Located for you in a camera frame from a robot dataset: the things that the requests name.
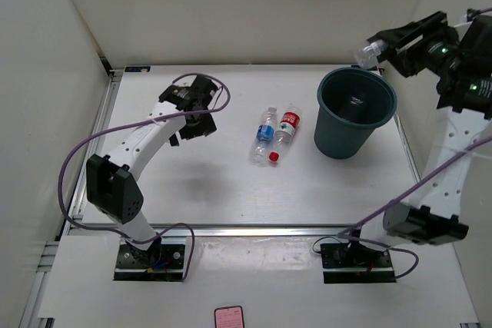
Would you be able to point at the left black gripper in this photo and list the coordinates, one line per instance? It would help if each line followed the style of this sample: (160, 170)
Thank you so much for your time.
(205, 126)

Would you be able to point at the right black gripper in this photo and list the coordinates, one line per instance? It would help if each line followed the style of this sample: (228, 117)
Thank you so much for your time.
(432, 28)

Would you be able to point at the clear crushed plastic bottle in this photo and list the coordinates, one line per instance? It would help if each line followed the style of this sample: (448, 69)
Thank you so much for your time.
(371, 52)

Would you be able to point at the black label plastic bottle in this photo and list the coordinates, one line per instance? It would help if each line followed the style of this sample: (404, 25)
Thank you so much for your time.
(353, 108)

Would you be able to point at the blue label water bottle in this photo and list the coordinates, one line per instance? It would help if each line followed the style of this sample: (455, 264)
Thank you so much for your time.
(264, 136)

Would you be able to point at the red label water bottle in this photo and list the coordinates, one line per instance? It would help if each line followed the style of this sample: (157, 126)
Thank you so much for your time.
(283, 135)

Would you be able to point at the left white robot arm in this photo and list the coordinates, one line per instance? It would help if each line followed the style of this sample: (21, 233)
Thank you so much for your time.
(112, 180)

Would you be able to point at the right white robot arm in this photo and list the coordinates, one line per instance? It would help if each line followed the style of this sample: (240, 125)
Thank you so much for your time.
(429, 212)

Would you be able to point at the dark teal plastic bin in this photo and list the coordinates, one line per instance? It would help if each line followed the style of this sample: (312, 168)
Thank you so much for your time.
(341, 139)

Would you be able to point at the pink smartphone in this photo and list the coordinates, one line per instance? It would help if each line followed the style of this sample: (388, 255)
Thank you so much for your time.
(229, 317)

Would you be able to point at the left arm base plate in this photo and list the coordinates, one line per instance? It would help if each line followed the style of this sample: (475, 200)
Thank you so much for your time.
(165, 264)

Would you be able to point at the aluminium table front rail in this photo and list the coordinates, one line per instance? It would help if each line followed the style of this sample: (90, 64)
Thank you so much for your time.
(242, 230)

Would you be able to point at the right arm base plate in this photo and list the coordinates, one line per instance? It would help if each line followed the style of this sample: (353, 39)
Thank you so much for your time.
(352, 263)

